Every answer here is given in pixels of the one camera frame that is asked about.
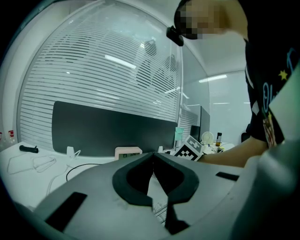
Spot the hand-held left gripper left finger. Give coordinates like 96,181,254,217
35,151,174,240

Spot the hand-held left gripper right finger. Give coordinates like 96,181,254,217
153,151,245,235

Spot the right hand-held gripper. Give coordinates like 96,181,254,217
173,135,203,163

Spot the white keyboard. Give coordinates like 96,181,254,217
151,200,169,225

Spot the person's right forearm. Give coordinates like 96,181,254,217
200,135,285,168

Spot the small white desk fan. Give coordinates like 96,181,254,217
201,131,215,147

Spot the black monitor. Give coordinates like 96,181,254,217
190,105,211,144

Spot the pink digital clock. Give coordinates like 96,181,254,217
114,146,143,161

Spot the black desk partition panel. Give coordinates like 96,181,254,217
52,101,179,158

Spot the black stick-shaped device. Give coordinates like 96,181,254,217
19,145,39,154

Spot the water jug with red cap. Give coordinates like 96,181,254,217
7,129,18,145

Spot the person's black printed shirt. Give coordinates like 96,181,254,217
244,0,300,149

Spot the person's head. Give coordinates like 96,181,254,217
174,0,249,41

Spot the thin black cable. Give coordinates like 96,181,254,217
66,163,102,182

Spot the white cable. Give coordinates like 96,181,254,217
7,152,57,175

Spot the black head-mounted camera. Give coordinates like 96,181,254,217
166,25,185,47

